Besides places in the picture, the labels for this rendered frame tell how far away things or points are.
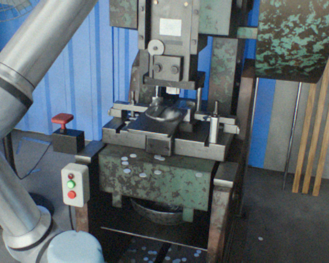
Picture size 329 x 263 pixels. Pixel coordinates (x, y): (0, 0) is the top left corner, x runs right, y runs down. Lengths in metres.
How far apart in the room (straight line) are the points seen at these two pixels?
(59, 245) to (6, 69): 0.42
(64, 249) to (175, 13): 0.80
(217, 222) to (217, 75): 0.60
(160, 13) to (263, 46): 0.41
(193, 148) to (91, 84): 1.60
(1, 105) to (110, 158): 0.77
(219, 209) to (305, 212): 1.19
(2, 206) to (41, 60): 0.34
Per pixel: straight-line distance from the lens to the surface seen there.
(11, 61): 0.65
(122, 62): 2.70
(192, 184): 1.30
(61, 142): 1.39
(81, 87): 2.91
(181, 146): 1.35
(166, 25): 1.32
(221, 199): 1.23
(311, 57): 1.07
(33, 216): 0.92
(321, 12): 0.98
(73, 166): 1.33
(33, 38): 0.66
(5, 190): 0.85
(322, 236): 2.23
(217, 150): 1.33
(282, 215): 2.32
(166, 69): 1.31
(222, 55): 1.56
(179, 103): 1.46
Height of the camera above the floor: 1.24
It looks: 23 degrees down
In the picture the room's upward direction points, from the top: 2 degrees clockwise
